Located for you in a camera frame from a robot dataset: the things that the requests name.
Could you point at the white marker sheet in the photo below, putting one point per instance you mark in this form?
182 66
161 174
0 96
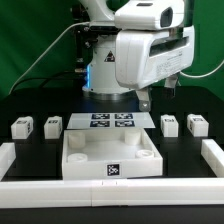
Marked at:
110 120

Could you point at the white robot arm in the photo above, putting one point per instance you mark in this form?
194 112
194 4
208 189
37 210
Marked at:
96 30

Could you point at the white left fence bar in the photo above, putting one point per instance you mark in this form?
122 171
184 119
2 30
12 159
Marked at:
7 157

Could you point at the white right fence bar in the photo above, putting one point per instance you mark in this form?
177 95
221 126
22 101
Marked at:
214 156

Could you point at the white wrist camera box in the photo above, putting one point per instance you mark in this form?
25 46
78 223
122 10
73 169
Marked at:
150 14

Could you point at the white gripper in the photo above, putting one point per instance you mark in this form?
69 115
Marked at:
143 58

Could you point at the white square table top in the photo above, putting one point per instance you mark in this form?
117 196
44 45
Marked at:
109 153

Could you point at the white fence bar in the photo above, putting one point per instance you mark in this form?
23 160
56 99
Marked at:
7 157
214 156
118 192

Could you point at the white front fence bar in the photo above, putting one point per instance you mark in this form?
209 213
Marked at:
118 192

